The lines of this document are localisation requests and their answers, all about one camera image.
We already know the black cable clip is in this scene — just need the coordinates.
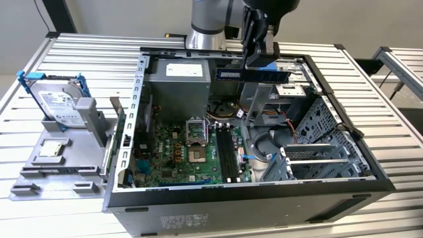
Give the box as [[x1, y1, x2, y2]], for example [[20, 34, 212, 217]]
[[334, 123, 364, 138]]

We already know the black looped cable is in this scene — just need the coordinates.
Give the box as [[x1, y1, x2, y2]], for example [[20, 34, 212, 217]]
[[254, 131, 282, 162]]

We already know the blue expansion slot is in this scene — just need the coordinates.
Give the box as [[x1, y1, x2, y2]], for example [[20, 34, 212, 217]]
[[158, 179, 212, 187]]

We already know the black open PC case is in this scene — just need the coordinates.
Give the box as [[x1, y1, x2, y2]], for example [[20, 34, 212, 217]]
[[100, 46, 398, 238]]

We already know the green motherboard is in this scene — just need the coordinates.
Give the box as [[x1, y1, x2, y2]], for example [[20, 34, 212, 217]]
[[132, 123, 255, 188]]

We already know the grey parts rack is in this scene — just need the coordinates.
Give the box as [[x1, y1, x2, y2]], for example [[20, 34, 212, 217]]
[[7, 97, 115, 202]]

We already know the black RAM slot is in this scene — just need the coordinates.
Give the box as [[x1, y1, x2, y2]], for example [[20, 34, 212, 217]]
[[216, 123, 232, 183], [226, 123, 240, 183], [220, 123, 236, 183]]

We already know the green graphics card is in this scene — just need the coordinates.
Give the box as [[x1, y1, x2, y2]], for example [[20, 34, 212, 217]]
[[104, 97, 128, 181]]

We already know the black table bracket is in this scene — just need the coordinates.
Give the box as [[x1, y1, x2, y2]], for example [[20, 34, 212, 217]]
[[352, 58, 384, 74]]

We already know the grey power supply unit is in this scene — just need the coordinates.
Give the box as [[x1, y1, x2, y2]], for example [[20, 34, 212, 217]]
[[144, 59, 212, 119]]

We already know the metal socket cover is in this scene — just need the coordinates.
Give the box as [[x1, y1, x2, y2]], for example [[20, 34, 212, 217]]
[[186, 116, 210, 146]]

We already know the blue plastic drive latch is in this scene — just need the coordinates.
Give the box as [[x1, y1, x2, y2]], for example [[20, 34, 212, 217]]
[[256, 61, 278, 73]]

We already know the yellow wire bundle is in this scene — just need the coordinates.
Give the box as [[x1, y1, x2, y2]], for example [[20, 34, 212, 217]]
[[206, 111, 247, 120]]

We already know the silver CPU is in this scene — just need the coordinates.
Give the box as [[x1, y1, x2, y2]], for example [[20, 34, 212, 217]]
[[37, 140, 64, 157]]

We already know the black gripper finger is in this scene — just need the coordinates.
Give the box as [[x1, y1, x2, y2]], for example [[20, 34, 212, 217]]
[[242, 6, 276, 69], [266, 24, 282, 63]]

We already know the aluminium frame side table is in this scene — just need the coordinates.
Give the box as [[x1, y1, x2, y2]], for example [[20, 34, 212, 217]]
[[368, 46, 423, 119]]

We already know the blue motherboard component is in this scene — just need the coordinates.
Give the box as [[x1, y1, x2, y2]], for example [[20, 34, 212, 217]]
[[136, 160, 151, 174]]

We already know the orange wire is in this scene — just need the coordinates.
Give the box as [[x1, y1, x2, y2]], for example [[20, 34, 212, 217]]
[[263, 111, 298, 144]]

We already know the black pillar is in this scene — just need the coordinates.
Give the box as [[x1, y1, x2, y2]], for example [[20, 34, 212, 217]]
[[41, 0, 79, 34]]

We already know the round grey internal speaker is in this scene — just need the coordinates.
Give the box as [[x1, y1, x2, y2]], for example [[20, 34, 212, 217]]
[[215, 101, 239, 116]]

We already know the hard disk in blue carrier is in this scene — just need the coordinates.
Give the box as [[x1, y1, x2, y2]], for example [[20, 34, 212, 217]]
[[15, 71, 92, 130]]

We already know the metal disk bay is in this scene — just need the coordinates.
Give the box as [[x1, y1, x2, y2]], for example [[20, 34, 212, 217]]
[[260, 142, 378, 183]]

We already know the CPU socket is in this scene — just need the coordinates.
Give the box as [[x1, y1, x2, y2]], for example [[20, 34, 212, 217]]
[[187, 146, 210, 164]]

